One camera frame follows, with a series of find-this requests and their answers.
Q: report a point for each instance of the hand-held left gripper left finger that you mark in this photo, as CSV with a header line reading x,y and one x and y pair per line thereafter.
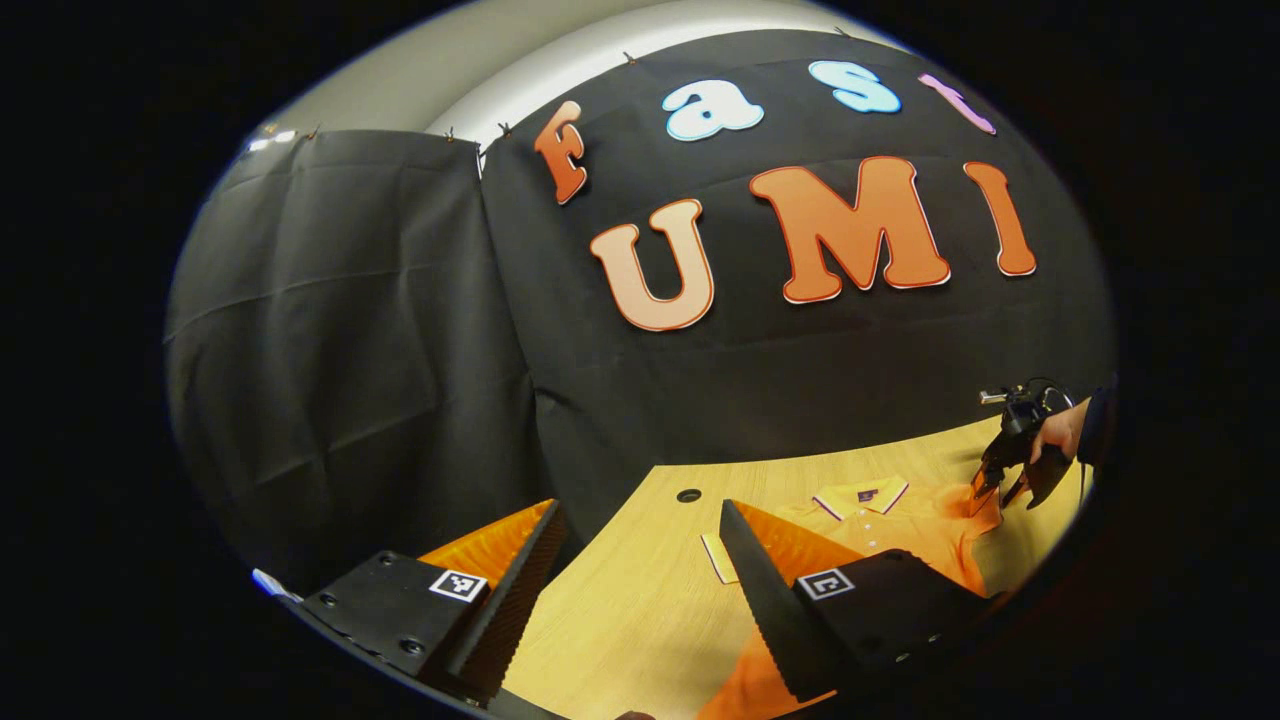
x,y
505,612

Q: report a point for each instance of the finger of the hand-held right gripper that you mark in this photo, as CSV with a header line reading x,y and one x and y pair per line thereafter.
x,y
995,465
1048,478

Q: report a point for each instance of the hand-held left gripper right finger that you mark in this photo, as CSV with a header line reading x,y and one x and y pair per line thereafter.
x,y
775,612

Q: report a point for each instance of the orange T-shirt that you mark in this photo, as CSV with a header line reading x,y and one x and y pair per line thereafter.
x,y
920,530

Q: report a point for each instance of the black backdrop cloth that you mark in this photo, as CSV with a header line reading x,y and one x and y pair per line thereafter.
x,y
350,350

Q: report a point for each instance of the ceiling light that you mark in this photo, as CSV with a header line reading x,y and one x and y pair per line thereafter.
x,y
270,140

